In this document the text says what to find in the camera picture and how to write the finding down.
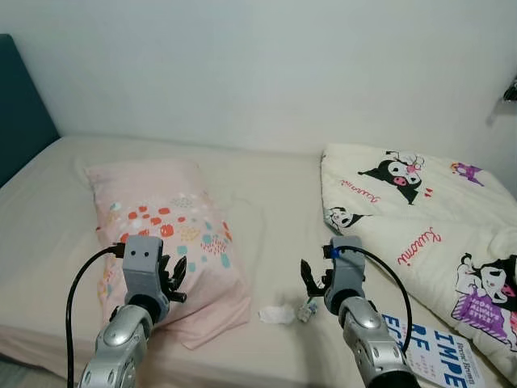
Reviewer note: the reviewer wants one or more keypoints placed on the white tissue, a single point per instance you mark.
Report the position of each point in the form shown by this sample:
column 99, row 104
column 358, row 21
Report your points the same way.
column 276, row 315

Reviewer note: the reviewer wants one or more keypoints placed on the white blue lettered book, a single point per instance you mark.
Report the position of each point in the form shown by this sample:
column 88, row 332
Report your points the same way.
column 444, row 356

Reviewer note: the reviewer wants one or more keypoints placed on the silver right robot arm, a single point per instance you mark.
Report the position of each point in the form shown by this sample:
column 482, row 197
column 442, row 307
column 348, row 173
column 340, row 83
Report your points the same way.
column 371, row 347

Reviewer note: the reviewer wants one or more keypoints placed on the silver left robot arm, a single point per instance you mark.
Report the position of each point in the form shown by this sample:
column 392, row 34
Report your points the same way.
column 121, row 347

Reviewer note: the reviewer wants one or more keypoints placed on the small white wrapper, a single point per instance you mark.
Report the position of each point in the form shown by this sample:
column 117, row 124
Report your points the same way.
column 305, row 311

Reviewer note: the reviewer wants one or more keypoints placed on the cream cartoon print quilt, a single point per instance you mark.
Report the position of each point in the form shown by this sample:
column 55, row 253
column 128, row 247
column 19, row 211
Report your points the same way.
column 452, row 210

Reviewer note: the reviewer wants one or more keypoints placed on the dark teal upholstered headboard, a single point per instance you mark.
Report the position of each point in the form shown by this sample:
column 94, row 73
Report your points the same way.
column 20, row 113

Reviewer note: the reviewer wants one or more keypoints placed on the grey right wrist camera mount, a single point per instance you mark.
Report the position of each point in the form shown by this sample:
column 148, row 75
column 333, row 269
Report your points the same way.
column 346, row 271

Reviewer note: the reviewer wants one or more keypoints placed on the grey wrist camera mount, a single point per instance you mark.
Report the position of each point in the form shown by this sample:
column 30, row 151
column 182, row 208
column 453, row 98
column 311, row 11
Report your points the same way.
column 346, row 271
column 141, row 267

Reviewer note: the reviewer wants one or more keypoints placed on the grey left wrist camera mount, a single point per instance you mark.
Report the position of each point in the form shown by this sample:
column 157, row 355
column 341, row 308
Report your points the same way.
column 141, row 267

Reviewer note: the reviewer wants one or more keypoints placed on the dark wall hook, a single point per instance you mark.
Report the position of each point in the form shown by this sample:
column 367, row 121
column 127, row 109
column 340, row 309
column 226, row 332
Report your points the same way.
column 510, row 90

